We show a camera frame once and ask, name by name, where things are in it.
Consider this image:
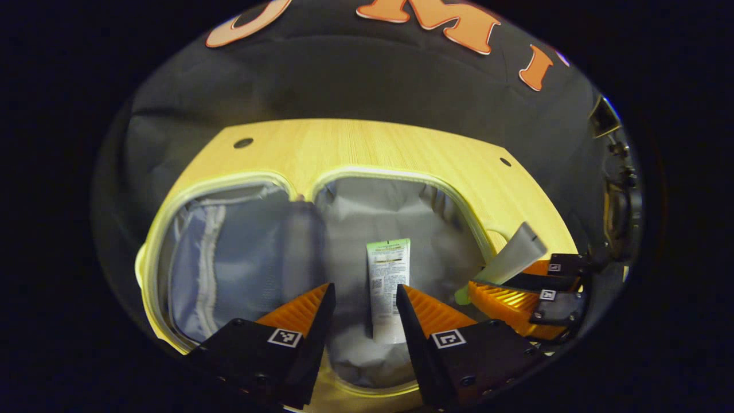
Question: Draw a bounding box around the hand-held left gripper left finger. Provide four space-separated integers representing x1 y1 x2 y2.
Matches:
188 281 337 410

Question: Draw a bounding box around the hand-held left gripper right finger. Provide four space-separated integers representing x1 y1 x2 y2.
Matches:
395 283 546 410

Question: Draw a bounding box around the grey tube green cap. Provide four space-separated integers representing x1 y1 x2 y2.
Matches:
454 222 548 306

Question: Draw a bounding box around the white tube green end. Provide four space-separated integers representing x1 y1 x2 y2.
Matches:
366 238 412 345

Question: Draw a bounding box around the cream suitcase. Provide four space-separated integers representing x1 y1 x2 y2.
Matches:
135 166 502 413

